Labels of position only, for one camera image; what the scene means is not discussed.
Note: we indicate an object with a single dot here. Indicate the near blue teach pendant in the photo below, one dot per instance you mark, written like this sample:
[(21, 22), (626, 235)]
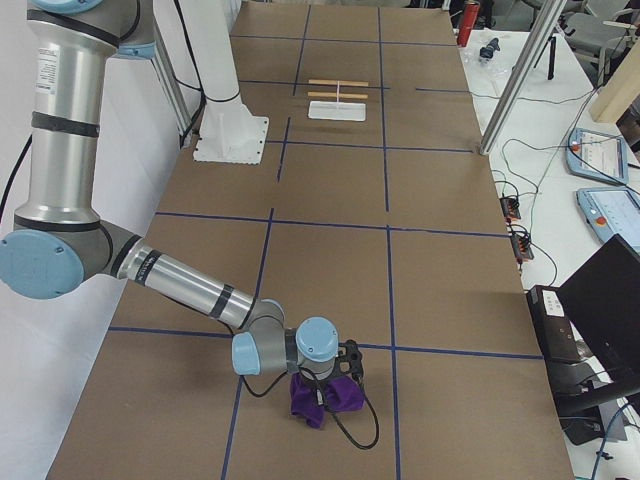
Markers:
[(610, 211)]

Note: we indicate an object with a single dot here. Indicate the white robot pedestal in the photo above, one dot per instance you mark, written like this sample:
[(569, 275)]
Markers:
[(228, 132)]

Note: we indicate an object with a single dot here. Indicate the white rack with wooden bars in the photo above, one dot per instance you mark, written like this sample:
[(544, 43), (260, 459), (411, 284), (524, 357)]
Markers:
[(337, 105)]

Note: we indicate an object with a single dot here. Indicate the red cylinder bottle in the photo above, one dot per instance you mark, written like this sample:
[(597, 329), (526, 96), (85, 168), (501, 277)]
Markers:
[(467, 21)]

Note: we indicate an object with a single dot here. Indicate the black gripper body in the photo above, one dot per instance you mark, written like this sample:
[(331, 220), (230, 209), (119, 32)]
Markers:
[(324, 378)]

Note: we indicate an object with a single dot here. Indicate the far blue teach pendant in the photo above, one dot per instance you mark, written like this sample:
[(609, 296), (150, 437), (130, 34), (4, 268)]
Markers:
[(597, 156)]

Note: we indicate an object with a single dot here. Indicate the purple towel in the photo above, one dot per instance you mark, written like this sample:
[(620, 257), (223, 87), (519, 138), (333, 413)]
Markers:
[(343, 395)]

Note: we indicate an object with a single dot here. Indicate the blue teach pendant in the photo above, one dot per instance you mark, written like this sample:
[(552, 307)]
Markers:
[(597, 156), (610, 211)]

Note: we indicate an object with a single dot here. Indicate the dark blue folded umbrella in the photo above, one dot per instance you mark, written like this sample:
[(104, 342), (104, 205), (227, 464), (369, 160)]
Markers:
[(488, 51)]

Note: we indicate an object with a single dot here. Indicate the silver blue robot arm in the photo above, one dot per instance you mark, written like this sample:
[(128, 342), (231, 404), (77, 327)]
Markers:
[(59, 241)]

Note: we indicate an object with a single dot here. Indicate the black monitor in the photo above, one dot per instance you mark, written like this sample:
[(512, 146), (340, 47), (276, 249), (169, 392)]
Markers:
[(601, 299)]

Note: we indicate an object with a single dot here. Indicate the aluminium frame post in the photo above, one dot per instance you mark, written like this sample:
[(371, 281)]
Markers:
[(533, 47)]

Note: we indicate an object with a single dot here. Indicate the black desktop computer box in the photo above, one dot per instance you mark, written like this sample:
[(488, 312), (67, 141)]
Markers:
[(555, 335)]

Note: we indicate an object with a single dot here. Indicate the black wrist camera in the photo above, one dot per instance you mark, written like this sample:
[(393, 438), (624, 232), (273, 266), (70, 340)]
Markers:
[(349, 360)]

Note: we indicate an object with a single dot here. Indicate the orange black connector block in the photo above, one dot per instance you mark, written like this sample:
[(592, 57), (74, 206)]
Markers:
[(510, 208)]

